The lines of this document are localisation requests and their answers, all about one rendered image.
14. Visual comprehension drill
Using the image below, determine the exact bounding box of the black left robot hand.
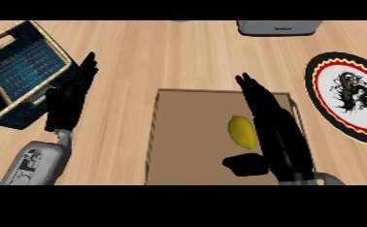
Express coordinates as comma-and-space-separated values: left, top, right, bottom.
43, 51, 100, 133

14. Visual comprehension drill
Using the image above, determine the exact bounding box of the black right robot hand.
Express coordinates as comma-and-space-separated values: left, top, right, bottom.
220, 72, 316, 182

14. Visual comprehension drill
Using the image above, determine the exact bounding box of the white plate with dragon print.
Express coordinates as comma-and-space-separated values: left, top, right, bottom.
303, 51, 367, 144

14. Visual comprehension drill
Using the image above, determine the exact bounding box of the brown wooden tray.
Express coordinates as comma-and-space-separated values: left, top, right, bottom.
143, 87, 306, 186

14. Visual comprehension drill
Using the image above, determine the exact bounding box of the yellow lemon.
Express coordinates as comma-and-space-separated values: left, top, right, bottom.
226, 114, 257, 150

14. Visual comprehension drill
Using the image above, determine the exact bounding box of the grey appliance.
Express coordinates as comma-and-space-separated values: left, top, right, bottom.
236, 20, 324, 37

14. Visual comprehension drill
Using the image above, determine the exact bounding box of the dark blue basket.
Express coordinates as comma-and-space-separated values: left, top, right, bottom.
0, 20, 80, 131

